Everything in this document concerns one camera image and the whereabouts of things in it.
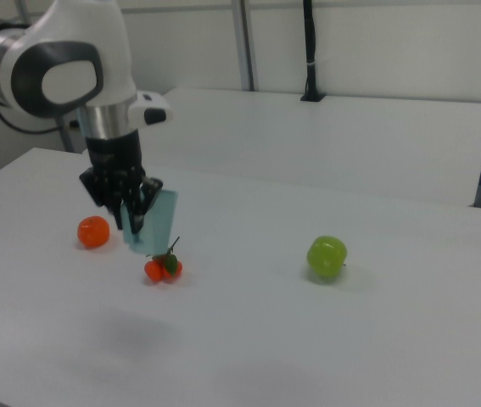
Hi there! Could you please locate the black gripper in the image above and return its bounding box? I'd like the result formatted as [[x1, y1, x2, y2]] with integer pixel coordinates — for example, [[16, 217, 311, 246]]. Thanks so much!
[[79, 130, 165, 236]]

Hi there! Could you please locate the light blue hexagonal mug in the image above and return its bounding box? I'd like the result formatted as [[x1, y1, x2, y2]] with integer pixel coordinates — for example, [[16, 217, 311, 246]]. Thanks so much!
[[120, 189, 179, 257]]

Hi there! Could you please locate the orange tangerine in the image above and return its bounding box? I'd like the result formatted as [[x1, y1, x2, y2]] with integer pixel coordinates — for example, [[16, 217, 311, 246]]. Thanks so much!
[[76, 215, 111, 249]]

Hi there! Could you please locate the small oranges cluster with leaves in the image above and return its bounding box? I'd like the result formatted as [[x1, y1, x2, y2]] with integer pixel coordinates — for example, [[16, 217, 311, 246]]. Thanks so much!
[[144, 236, 184, 284]]

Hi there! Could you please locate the white side table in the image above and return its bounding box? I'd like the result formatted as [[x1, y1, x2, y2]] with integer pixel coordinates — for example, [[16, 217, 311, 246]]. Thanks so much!
[[81, 87, 481, 208]]

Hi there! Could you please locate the green apple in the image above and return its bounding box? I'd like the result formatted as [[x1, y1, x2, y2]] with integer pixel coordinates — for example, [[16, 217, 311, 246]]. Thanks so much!
[[306, 235, 349, 280]]

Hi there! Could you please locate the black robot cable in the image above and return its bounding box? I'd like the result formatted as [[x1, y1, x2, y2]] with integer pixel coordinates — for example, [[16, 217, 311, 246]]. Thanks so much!
[[0, 100, 64, 136]]

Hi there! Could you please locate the wide aluminium frame post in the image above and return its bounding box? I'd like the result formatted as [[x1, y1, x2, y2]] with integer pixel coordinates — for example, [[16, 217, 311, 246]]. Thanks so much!
[[230, 0, 260, 92]]

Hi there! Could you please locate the black camera pole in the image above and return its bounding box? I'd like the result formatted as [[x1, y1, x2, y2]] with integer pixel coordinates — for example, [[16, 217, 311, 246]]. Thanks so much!
[[302, 0, 320, 98]]

